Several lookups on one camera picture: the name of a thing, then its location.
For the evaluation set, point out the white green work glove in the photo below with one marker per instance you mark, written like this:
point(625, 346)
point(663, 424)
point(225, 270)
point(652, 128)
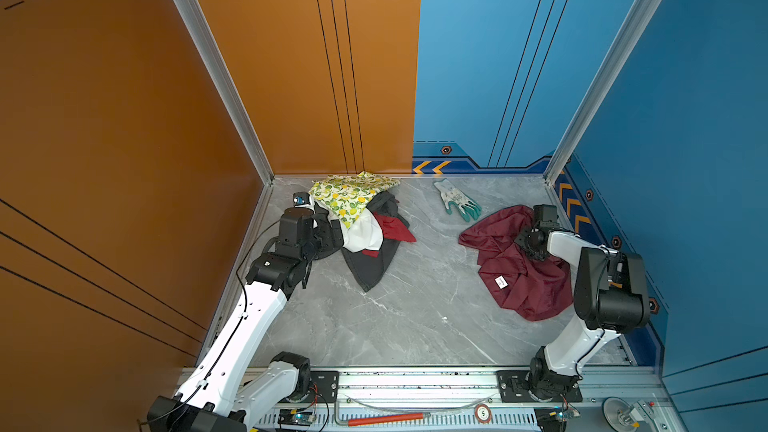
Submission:
point(456, 200)

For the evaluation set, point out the red cloth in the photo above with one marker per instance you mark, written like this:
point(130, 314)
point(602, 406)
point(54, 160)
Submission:
point(389, 229)

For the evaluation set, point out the dark grey cloth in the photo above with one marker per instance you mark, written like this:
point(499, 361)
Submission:
point(369, 271)

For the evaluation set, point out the aluminium corner post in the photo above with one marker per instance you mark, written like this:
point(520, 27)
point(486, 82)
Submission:
point(631, 30)
point(203, 38)

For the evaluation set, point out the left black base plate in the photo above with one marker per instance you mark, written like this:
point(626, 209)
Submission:
point(322, 382)

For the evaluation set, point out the yellow lemon print cloth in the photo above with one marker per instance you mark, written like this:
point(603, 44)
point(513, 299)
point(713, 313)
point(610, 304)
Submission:
point(348, 195)

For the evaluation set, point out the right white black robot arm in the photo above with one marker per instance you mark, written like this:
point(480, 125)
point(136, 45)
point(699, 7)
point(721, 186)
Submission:
point(610, 299)

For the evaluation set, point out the aluminium front rail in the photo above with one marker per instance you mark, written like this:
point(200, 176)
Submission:
point(451, 394)

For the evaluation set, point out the left aluminium corner post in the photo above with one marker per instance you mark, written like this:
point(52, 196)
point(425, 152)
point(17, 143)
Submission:
point(203, 38)

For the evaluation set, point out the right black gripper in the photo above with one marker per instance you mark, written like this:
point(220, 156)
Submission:
point(520, 240)

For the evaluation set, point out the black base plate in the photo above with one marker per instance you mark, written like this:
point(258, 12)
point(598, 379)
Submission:
point(322, 382)
point(517, 386)

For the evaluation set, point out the right aluminium corner post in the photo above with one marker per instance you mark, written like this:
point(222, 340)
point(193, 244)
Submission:
point(631, 30)

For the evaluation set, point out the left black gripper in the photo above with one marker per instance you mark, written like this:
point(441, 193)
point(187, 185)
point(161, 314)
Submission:
point(328, 243)

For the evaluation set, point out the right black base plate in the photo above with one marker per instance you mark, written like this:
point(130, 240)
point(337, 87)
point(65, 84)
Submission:
point(517, 386)

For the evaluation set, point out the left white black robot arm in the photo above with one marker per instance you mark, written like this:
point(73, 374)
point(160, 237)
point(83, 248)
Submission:
point(213, 397)

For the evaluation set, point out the left small circuit board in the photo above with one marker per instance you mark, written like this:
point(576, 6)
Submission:
point(295, 418)

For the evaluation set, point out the maroon cloth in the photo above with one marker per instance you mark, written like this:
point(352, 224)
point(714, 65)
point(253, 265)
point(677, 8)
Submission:
point(535, 290)

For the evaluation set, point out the right small circuit board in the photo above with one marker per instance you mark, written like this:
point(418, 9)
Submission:
point(565, 413)

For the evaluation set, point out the white cloth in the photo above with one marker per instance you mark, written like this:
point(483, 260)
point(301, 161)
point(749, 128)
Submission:
point(364, 234)

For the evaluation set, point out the round red white sticker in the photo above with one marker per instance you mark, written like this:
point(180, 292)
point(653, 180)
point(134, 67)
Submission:
point(483, 414)

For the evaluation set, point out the small circuit board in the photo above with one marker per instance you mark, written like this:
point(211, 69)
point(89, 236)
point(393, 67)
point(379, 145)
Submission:
point(295, 418)
point(565, 413)

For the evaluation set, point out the red handled hex key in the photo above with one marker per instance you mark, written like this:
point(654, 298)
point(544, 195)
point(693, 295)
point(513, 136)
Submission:
point(378, 420)

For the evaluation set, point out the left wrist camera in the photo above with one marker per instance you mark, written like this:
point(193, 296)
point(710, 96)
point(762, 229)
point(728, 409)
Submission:
point(303, 200)

